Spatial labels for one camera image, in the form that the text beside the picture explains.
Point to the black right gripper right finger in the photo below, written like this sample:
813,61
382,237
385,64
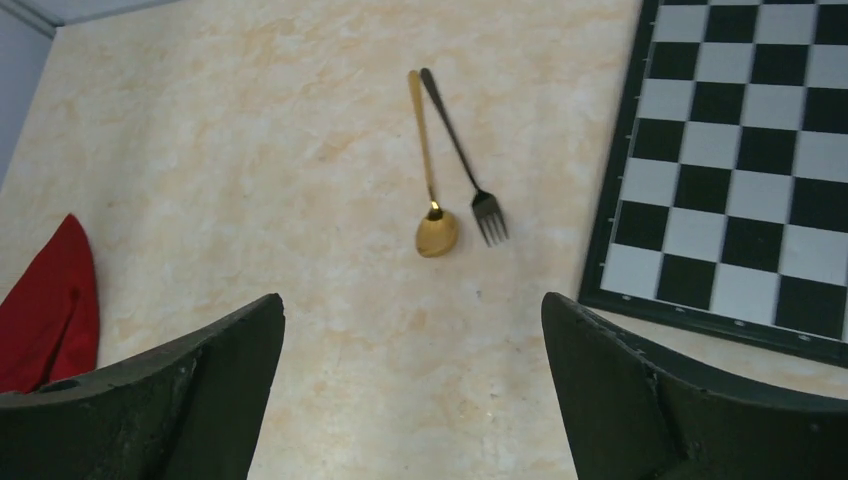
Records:
635,409

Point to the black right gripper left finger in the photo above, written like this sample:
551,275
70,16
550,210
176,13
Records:
191,408

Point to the red cloth napkin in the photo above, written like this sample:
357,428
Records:
50,320

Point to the black and white chessboard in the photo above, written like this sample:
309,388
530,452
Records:
723,208

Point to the dark metal fork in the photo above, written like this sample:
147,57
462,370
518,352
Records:
485,206

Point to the gold spoon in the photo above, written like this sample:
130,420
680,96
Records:
438,232

